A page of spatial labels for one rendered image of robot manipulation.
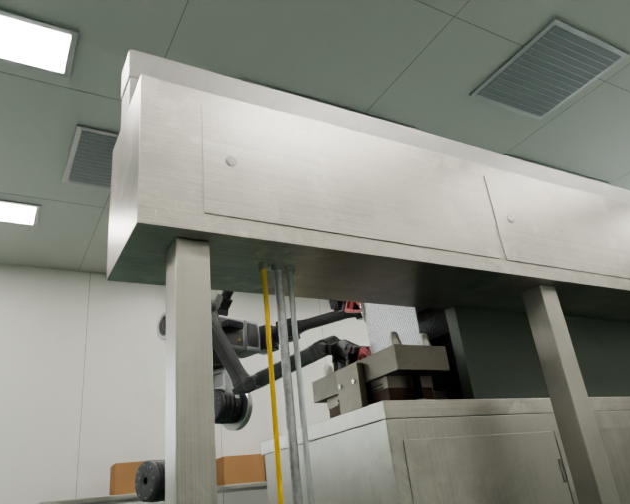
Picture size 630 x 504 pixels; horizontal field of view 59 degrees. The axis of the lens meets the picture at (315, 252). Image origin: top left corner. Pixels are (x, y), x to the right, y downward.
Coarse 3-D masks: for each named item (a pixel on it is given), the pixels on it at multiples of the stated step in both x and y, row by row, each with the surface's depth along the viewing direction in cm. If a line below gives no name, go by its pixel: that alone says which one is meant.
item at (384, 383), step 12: (372, 384) 137; (384, 384) 133; (396, 384) 133; (408, 384) 135; (432, 384) 138; (336, 396) 150; (372, 396) 137; (384, 396) 132; (396, 396) 132; (408, 396) 134; (432, 396) 137; (336, 408) 150
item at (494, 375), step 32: (448, 320) 145; (480, 320) 147; (512, 320) 153; (576, 320) 168; (608, 320) 176; (480, 352) 142; (512, 352) 148; (576, 352) 161; (608, 352) 169; (480, 384) 137; (512, 384) 143; (544, 384) 149; (608, 384) 162
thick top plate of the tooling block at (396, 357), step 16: (384, 352) 132; (400, 352) 130; (416, 352) 132; (432, 352) 135; (368, 368) 137; (384, 368) 132; (400, 368) 128; (416, 368) 130; (432, 368) 132; (448, 368) 135; (320, 384) 156; (336, 384) 149; (320, 400) 155
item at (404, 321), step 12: (396, 312) 162; (408, 312) 157; (372, 324) 172; (384, 324) 166; (396, 324) 161; (408, 324) 157; (372, 336) 171; (384, 336) 166; (408, 336) 156; (372, 348) 170
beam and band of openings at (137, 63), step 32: (128, 64) 120; (160, 64) 123; (128, 96) 117; (256, 96) 134; (288, 96) 139; (352, 128) 146; (384, 128) 153; (480, 160) 169; (512, 160) 178; (608, 192) 200
